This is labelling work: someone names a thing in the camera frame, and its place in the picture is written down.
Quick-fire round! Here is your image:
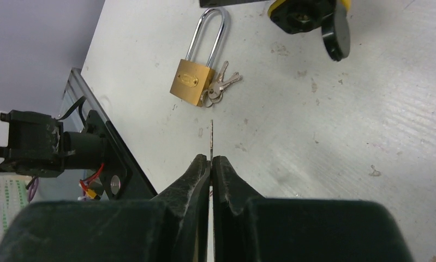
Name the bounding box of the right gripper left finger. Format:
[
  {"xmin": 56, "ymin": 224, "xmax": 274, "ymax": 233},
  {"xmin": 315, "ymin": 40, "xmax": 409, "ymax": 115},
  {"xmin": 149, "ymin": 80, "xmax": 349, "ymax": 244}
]
[{"xmin": 152, "ymin": 154, "xmax": 210, "ymax": 261}]

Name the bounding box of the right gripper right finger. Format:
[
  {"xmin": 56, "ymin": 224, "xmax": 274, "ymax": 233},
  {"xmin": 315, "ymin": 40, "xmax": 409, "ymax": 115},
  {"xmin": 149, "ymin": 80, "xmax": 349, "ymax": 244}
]
[{"xmin": 212, "ymin": 156, "xmax": 262, "ymax": 261}]

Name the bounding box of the yellow black padlock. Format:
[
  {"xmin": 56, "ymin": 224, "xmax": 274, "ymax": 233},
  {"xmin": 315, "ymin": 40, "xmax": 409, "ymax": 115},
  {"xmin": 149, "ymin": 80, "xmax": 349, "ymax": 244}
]
[{"xmin": 267, "ymin": 0, "xmax": 351, "ymax": 62}]

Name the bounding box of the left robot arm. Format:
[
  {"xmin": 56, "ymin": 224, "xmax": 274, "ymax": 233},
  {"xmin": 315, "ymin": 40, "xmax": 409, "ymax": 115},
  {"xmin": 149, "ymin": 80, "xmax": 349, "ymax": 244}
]
[{"xmin": 199, "ymin": 0, "xmax": 265, "ymax": 8}]

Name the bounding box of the brass padlock long shackle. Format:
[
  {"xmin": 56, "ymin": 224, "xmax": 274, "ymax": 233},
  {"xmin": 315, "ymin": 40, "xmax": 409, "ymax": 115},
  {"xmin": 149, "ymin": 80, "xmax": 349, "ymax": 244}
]
[{"xmin": 169, "ymin": 7, "xmax": 228, "ymax": 108}]

